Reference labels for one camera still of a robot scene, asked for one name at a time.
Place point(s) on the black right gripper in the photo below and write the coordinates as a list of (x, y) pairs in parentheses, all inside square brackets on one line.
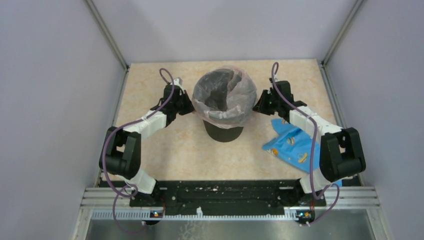
[(260, 107)]

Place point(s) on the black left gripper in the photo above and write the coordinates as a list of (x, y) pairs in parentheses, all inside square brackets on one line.
[(189, 107)]

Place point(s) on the translucent pink trash bag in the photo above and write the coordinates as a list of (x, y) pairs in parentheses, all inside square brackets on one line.
[(225, 97)]

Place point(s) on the black plastic trash bin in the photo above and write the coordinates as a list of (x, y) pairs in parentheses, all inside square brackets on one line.
[(221, 134)]

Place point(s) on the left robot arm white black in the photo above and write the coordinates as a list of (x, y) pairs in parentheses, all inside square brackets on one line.
[(121, 152)]

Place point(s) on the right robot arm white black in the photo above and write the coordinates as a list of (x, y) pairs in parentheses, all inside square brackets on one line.
[(327, 152)]

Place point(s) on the blue cartoon printed bag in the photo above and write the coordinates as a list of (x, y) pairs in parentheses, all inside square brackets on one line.
[(295, 147)]

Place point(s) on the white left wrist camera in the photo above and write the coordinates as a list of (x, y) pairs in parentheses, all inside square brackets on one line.
[(178, 88)]

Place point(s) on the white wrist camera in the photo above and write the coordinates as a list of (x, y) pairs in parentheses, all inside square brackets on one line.
[(272, 90), (178, 88)]

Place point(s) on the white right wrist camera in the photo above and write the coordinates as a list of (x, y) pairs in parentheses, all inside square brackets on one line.
[(272, 90)]

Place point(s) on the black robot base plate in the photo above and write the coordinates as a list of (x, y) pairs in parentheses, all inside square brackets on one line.
[(226, 197)]

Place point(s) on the white slotted cable duct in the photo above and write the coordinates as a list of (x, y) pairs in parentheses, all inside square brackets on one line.
[(149, 215)]

